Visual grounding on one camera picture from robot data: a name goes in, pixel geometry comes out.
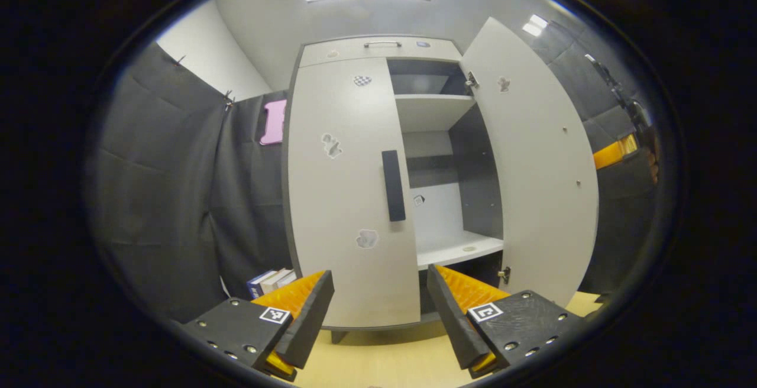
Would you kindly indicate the small ceiling light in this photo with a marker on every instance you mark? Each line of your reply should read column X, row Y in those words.
column 535, row 25

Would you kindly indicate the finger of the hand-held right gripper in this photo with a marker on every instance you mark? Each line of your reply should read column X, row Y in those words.
column 615, row 152

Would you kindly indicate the cream book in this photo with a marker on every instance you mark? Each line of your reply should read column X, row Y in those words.
column 273, row 281

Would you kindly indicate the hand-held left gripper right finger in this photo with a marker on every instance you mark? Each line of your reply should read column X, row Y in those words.
column 452, row 323

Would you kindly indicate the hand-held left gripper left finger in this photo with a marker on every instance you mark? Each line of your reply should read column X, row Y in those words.
column 310, row 317

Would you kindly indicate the white cabinet shelf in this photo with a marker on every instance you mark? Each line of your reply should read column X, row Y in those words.
column 455, row 249
column 432, row 113

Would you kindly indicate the black backdrop cloth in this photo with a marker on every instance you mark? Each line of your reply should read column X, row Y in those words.
column 165, row 199

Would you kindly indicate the blue book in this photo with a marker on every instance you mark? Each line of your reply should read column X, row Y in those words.
column 258, row 286

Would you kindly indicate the grey double-door shoe cabinet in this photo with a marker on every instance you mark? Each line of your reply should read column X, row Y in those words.
column 473, row 187

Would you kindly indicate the small metal cloth clip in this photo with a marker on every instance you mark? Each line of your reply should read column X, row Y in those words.
column 177, row 60
column 227, row 99

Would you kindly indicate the grey shoe cabinet door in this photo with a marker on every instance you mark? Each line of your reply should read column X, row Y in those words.
column 538, row 187
column 343, row 199

